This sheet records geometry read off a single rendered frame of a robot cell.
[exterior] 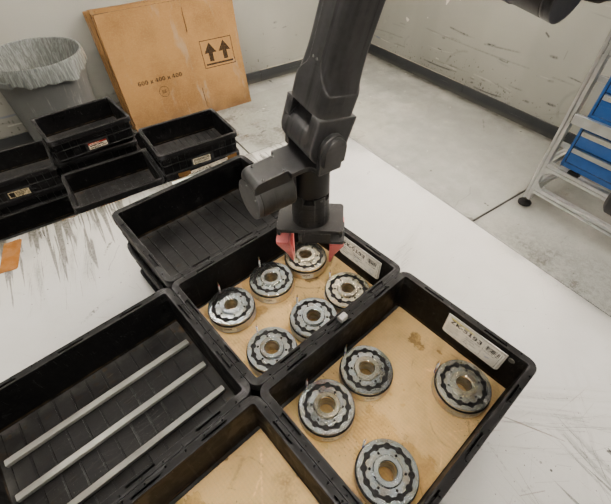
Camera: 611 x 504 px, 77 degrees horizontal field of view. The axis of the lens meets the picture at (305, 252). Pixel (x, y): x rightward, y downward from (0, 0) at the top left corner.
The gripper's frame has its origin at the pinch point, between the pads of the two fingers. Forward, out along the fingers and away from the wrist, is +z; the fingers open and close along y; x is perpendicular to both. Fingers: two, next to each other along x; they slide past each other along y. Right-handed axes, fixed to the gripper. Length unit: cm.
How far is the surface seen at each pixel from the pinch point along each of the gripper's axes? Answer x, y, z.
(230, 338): -4.3, -17.4, 22.9
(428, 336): -0.5, 25.0, 24.0
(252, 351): -8.5, -11.5, 20.1
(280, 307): 4.4, -7.7, 23.2
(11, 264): 22, -91, 34
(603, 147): 136, 138, 61
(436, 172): 180, 73, 110
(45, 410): -22, -49, 22
